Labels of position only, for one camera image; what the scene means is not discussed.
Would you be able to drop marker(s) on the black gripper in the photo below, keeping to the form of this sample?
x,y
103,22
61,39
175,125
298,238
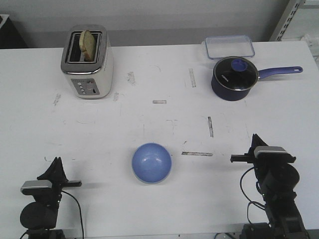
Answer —
x,y
54,191
262,164

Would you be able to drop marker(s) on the blue bowl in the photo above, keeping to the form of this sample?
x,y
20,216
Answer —
x,y
151,163

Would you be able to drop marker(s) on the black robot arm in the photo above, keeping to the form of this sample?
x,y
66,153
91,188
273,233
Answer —
x,y
276,179
40,217

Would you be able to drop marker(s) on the glass pot lid blue knob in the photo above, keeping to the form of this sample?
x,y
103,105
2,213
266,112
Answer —
x,y
236,73

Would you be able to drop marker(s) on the clear plastic food container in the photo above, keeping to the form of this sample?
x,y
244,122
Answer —
x,y
217,47

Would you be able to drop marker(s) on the white and silver toaster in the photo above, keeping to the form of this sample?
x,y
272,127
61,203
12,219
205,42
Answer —
x,y
88,80

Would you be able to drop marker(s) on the metal shelf upright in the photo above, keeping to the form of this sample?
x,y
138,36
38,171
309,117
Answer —
x,y
286,19

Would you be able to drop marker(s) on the toast slice in toaster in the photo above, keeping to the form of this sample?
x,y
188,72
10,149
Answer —
x,y
87,45

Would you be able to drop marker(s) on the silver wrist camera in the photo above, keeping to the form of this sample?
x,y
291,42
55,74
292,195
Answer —
x,y
266,152
36,187

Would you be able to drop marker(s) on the blue saucepan with handle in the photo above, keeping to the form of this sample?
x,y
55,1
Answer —
x,y
231,95

